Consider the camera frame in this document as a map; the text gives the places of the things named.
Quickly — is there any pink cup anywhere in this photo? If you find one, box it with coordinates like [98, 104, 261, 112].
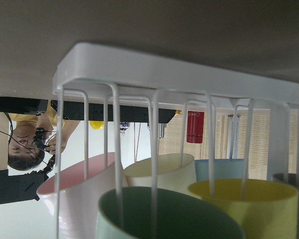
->
[36, 152, 128, 239]

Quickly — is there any person in yellow shirt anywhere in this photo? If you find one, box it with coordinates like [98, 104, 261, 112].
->
[7, 99, 81, 171]

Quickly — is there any red cylinder container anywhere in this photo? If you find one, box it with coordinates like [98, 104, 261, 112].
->
[186, 111, 204, 143]

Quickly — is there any white wire cup rack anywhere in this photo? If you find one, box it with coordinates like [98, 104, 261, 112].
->
[51, 41, 299, 239]

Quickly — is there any cream cup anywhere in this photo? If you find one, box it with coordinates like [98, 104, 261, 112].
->
[124, 153, 196, 195]

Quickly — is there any green cup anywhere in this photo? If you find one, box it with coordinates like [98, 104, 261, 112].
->
[96, 187, 245, 239]

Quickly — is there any yellow cup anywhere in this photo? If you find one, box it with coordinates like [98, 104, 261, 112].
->
[188, 179, 299, 239]

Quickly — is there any blue cup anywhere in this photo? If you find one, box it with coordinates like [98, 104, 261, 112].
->
[195, 159, 244, 182]

